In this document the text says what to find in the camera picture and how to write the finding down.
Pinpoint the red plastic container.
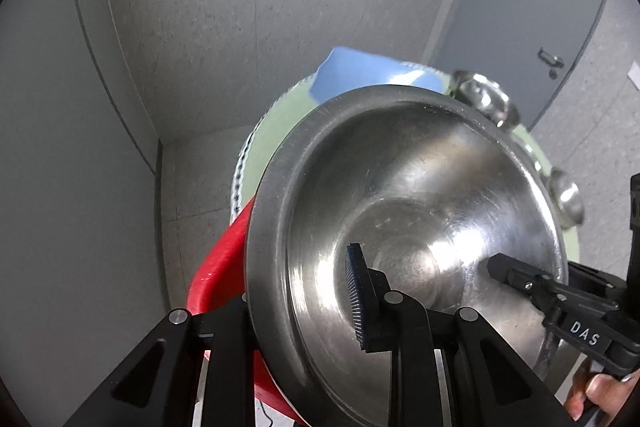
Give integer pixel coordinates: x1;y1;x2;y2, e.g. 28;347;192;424
186;199;305;425

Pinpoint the large steel bowl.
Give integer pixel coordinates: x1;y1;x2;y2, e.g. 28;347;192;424
245;86;567;426

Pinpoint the blue square plate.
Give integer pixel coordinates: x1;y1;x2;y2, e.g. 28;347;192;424
309;46;449;104

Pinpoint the right hand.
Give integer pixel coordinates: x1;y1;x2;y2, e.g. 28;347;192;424
564;359;639;426

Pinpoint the small steel bowl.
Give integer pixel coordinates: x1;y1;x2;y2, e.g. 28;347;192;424
547;168;586;230
450;70;521;132

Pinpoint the grey door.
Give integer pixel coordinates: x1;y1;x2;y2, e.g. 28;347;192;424
433;0;605;128

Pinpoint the metal door handle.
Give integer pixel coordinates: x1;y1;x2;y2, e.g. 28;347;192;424
537;48;565;79

